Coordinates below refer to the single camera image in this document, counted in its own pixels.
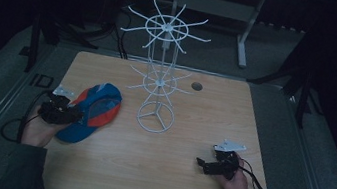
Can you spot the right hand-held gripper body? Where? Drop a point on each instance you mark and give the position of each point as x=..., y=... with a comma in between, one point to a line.
x=226, y=160

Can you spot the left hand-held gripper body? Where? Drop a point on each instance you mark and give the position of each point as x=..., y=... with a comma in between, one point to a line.
x=59, y=109

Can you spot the blue and orange cap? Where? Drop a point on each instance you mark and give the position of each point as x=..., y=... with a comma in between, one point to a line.
x=94, y=113

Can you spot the person's right hand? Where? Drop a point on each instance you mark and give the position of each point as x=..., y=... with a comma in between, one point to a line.
x=237, y=182

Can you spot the person's left hand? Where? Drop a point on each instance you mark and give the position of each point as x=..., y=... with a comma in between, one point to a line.
x=39, y=131

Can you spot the black tripod stand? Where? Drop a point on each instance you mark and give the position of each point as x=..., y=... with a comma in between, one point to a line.
x=297, y=83
x=51, y=35

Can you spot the white metal desk frame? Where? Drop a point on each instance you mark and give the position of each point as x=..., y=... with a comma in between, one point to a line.
x=222, y=15

